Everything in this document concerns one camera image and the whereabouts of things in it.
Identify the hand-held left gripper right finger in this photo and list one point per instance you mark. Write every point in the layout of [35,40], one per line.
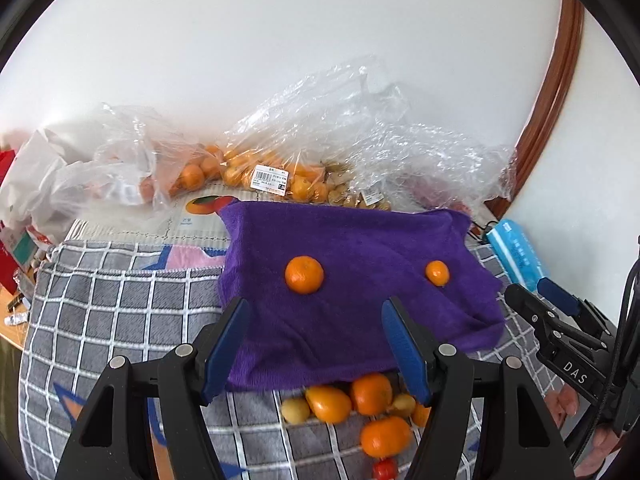
[405,345]

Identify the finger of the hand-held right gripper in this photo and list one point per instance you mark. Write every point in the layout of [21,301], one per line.
[530,310]
[557,294]

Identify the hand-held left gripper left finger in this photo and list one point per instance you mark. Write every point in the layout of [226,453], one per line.
[227,345]

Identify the small yellow fruit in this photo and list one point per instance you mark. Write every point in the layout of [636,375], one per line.
[401,405]

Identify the small orange mandarin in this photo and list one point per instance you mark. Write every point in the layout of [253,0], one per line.
[437,273]
[421,416]

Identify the large orange mandarin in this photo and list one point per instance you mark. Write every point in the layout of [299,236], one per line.
[304,274]
[371,393]
[386,436]

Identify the oval orange fruit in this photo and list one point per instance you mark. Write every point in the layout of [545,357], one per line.
[328,403]

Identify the person's right hand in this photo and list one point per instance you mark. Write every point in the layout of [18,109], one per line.
[562,405]

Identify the purple towel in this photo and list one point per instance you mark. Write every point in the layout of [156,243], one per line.
[350,325]

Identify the blue tissue pack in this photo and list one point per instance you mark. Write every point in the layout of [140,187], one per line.
[515,250]

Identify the round yellow fruit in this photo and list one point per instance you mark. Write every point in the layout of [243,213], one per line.
[295,410]

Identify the grey checked blanket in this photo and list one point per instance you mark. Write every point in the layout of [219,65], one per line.
[125,300]

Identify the small red tomato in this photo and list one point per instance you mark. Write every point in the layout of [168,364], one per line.
[385,469]

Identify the ribbed fruit print box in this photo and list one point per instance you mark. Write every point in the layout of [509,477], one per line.
[200,220]

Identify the heap of large oranges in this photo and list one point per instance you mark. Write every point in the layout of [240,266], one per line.
[192,176]

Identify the pile of small mandarins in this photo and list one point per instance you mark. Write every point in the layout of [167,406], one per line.
[240,172]

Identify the clear plastic bag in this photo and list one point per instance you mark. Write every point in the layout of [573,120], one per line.
[440,160]
[310,110]
[130,145]

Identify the white printed bag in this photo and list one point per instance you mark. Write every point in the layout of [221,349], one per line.
[22,247]

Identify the white plastic bag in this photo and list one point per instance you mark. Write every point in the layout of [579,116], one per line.
[35,175]

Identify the red bag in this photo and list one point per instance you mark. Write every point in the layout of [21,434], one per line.
[6,165]

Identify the brown wooden door frame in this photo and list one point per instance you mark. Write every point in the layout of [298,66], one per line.
[565,60]

